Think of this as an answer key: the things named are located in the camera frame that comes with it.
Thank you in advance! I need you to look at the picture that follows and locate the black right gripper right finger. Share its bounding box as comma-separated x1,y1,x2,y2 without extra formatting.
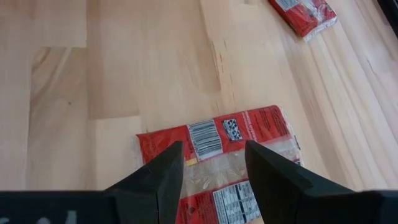
245,139,384,224

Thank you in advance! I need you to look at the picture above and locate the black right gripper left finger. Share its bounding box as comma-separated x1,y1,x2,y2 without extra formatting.
105,141,185,224

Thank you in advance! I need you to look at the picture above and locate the red popcorn bag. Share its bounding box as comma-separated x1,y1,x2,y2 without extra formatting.
268,0,338,43

